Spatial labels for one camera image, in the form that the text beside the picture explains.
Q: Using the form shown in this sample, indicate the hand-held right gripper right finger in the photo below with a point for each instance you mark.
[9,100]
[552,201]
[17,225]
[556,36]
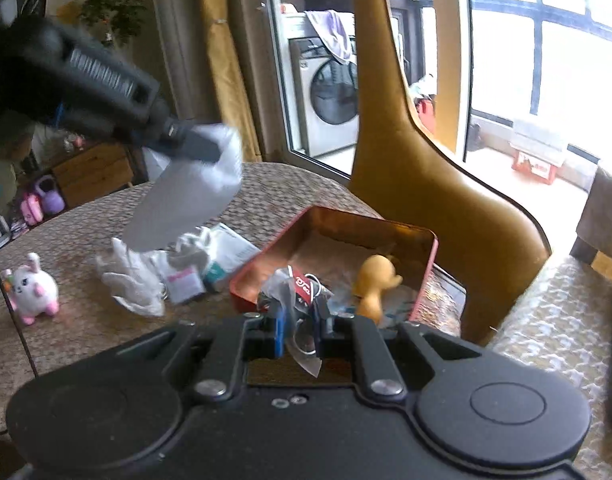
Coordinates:
[317,330]

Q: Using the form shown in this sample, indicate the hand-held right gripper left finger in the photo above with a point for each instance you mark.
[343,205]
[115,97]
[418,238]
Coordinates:
[281,332]

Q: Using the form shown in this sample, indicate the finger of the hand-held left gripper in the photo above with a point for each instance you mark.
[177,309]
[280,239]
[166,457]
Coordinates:
[191,142]

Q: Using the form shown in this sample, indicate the clear packet with red label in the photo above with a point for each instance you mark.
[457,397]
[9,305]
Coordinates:
[298,287]

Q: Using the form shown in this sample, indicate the yellow duck toy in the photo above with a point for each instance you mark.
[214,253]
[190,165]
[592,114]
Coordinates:
[376,280]

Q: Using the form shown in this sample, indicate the blue cartoon face mask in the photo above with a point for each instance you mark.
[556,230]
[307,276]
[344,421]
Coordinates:
[401,302]

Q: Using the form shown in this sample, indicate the red metal tin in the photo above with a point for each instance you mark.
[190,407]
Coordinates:
[336,230]

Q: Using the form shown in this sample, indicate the white plant pot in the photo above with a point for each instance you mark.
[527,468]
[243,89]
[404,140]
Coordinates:
[153,165]

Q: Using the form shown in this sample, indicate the yellow curtain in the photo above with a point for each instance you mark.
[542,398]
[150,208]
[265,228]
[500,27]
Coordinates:
[226,70]

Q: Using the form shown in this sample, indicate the green potted plant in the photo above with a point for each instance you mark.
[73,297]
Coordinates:
[111,5]

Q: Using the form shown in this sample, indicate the covered standing air conditioner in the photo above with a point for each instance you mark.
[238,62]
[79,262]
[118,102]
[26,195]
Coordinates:
[186,60]

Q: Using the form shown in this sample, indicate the green white flat box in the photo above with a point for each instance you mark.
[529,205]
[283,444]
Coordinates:
[231,252]

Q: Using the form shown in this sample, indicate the wooden drawer cabinet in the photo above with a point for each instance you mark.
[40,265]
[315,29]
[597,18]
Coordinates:
[91,175]

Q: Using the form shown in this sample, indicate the small pink white packet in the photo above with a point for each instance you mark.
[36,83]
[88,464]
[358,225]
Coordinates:
[183,285]

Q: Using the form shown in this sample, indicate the purple kettlebell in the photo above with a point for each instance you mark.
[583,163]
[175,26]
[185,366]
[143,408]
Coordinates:
[53,202]

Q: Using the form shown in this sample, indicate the pink toy bag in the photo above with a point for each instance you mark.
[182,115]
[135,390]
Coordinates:
[32,209]

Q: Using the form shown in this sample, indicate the white washing machine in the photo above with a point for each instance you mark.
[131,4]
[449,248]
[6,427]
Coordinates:
[331,95]

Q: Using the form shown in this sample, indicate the tall golden giraffe statue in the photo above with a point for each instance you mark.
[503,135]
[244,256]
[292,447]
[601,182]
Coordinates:
[411,185]

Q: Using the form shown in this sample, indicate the purple cloth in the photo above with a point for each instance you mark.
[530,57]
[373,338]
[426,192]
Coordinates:
[336,35]

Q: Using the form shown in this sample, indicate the white bunny plush toy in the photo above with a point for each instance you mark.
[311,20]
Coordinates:
[33,290]

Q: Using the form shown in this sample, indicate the red container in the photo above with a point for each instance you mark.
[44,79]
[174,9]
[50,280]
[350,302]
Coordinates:
[426,116]

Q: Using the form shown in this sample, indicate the red white cardboard box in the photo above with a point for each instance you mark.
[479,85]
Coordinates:
[533,167]

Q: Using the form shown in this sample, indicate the black framed window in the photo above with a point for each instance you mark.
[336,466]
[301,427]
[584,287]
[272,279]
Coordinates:
[561,60]

